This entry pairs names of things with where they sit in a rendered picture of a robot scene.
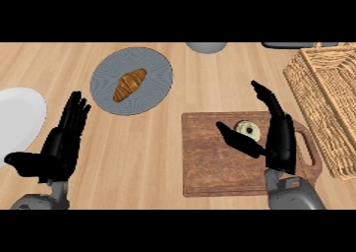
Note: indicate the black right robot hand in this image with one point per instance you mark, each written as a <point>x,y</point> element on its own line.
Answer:
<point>282,141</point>

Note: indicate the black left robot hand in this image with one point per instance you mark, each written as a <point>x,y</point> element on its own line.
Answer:
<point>63,141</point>

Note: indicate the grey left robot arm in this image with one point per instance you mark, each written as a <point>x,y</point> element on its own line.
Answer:
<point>44,197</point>

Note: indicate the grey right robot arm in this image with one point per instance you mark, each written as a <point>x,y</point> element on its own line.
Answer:
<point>292,193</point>

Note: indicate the brown wooden cutting board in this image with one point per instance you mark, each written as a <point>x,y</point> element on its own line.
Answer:
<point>223,164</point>

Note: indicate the wicker basket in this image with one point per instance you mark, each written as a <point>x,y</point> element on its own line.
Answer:
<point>329,108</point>

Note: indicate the white oval plate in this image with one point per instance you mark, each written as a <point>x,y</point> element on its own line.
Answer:
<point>13,124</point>

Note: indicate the brown croissant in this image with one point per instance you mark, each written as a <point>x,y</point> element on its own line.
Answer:
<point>128,84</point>

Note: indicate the grey round plate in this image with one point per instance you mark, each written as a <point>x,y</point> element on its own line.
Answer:
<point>150,65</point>

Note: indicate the dark grey flat appliance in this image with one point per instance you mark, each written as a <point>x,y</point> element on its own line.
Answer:
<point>295,45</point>

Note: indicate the grey round bowl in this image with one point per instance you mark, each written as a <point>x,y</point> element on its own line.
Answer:
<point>207,47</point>

